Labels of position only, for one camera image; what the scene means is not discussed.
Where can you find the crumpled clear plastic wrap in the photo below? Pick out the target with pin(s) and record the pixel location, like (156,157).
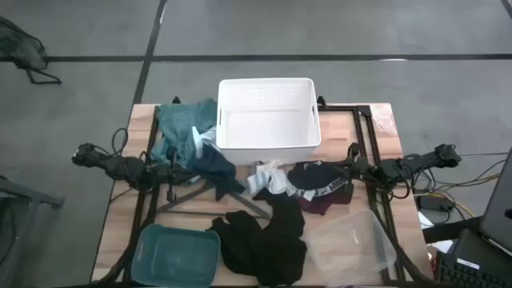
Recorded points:
(384,120)

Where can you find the maroon cloth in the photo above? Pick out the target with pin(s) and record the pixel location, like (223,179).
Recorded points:
(320,206)

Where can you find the black desk beam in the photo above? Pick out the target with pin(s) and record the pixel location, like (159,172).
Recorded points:
(448,231)

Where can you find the white waffle cloth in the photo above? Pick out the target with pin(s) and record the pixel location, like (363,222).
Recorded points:
(198,140)

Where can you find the dark navy cloth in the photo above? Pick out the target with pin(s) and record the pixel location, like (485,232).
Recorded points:
(216,164)

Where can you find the black power brick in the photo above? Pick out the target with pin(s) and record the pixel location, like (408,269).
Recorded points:
(434,203)

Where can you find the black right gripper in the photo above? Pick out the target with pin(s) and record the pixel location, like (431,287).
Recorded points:
(357,168)

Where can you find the black mesh chair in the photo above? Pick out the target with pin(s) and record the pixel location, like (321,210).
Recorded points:
(20,48)

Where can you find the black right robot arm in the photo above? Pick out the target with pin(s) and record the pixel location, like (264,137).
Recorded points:
(400,165)

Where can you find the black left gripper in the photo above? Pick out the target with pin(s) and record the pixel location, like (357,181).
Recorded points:
(164,174)

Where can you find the large black cloth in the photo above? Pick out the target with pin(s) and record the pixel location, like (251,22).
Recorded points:
(260,248)

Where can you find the grey laptop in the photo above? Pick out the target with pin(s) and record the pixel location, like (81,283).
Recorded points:
(498,208)

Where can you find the grey clothes hanger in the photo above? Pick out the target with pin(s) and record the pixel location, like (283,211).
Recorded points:
(188,200)

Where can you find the teal patterned cloth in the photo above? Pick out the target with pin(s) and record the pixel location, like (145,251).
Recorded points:
(176,120)

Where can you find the black keyboard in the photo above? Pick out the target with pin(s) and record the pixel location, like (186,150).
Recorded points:
(460,276)

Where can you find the wooden cart with black rail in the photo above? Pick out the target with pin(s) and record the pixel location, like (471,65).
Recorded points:
(362,132)

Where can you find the grey metal furniture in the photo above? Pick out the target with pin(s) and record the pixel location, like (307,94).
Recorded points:
(24,196)

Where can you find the clear plastic bin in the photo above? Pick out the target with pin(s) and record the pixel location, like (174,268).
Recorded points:
(352,248)

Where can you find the black underwear with printed waistband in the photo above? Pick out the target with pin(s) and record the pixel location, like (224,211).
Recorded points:
(316,174)

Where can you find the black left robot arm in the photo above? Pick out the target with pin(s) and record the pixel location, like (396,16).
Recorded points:
(120,168)

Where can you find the white paper sheet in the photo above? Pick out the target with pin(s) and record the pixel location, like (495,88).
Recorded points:
(425,221)

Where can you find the teal plastic bin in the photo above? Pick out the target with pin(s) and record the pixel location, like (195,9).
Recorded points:
(176,256)

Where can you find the white perforated plastic basket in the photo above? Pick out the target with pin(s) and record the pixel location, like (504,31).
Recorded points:
(268,132)

